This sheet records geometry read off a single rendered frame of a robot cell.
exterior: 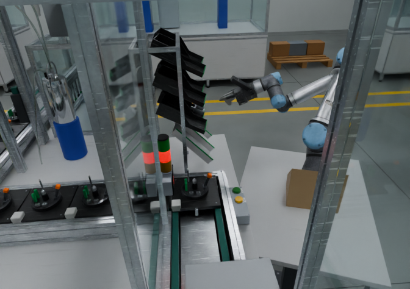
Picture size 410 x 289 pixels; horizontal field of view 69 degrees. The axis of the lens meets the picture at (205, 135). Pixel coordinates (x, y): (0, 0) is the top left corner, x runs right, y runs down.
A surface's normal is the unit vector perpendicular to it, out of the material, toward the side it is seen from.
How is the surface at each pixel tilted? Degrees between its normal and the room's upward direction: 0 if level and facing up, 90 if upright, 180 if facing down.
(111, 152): 90
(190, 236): 0
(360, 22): 90
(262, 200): 0
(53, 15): 90
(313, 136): 56
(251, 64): 90
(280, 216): 0
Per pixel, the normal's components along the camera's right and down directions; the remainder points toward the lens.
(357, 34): -1.00, 0.07
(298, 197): -0.23, 0.50
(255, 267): -0.03, -0.86
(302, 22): 0.07, 0.51
